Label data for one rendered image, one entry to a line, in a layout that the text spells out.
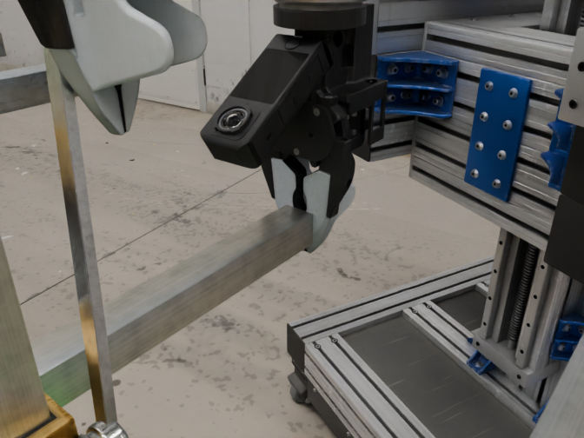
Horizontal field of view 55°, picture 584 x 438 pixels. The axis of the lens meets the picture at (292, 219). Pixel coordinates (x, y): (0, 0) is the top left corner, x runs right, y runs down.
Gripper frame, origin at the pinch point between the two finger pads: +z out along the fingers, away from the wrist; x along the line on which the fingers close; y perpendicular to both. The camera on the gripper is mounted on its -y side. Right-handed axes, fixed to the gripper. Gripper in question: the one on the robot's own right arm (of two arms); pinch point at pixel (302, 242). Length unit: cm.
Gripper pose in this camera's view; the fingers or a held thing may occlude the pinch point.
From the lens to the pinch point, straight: 50.3
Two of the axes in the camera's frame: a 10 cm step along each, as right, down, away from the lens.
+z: 0.1, 8.8, 4.7
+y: 6.2, -3.7, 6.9
